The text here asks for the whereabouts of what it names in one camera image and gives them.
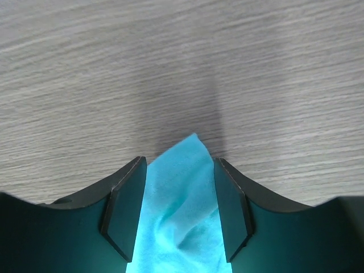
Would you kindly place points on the light blue t shirt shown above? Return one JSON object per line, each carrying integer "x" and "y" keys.
{"x": 179, "y": 228}

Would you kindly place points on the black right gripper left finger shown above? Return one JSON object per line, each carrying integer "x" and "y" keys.
{"x": 91, "y": 230}

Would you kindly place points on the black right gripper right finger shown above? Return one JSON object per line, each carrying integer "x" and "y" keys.
{"x": 267, "y": 232}

